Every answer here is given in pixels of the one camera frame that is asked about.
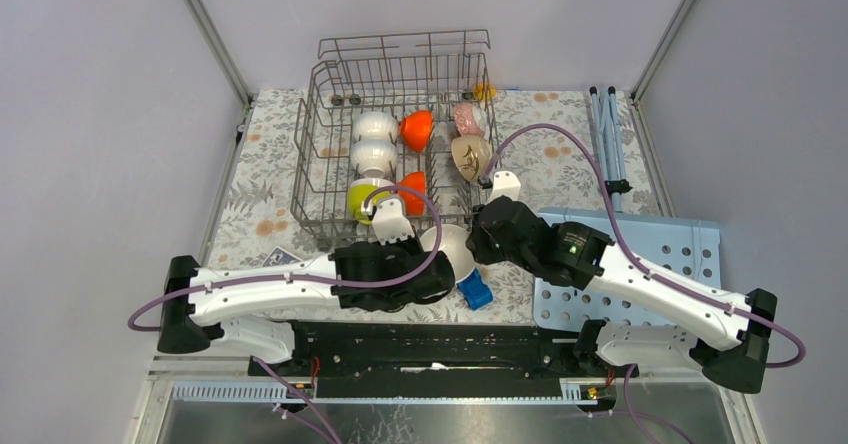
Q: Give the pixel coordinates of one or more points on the pink patterned bowl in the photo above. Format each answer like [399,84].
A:
[469,119]

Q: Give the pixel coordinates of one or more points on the grey wire dish rack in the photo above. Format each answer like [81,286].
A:
[384,107]

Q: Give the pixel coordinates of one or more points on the orange bowl rear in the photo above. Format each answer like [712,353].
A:
[415,130]

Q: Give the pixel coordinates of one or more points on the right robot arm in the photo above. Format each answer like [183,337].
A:
[725,335]

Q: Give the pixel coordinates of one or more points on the light blue perforated board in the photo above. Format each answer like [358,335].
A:
[687,247]

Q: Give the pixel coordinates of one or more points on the orange bowl front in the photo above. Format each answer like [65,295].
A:
[414,205]

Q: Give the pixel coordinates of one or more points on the plain beige bowl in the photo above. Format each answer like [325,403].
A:
[460,258]

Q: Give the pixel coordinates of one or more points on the white ribbed bowl rear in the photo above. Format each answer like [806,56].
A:
[375,125]

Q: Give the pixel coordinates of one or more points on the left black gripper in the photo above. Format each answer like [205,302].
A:
[412,244]

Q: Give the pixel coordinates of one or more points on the white ribbed bowl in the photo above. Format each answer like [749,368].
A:
[375,125]
[374,158]

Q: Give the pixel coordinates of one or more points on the orange bowl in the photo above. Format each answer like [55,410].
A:
[414,205]
[415,130]

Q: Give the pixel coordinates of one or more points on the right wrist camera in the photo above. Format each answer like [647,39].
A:
[504,184]

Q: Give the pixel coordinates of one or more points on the blue folded metal stand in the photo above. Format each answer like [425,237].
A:
[609,144]

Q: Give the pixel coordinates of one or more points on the white ribbed bowl middle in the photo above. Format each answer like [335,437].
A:
[374,158]

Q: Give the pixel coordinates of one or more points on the yellow rubber duck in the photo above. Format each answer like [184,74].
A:
[484,92]

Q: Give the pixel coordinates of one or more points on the beige bowl with leaf pattern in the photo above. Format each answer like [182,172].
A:
[471,154]

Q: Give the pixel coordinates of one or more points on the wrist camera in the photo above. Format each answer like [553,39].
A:
[390,223]
[504,184]

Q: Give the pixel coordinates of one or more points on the yellow-green bowl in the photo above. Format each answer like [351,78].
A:
[361,199]

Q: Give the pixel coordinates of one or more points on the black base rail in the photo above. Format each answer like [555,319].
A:
[433,361]

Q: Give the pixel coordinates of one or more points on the floral patterned table mat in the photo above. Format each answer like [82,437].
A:
[256,217]

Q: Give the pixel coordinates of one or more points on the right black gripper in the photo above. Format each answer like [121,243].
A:
[476,243]

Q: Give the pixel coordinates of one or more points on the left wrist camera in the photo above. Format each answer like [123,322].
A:
[390,223]

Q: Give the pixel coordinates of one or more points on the blue toy car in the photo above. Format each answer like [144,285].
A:
[476,293]

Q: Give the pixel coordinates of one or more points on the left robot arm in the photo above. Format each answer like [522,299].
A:
[204,307]

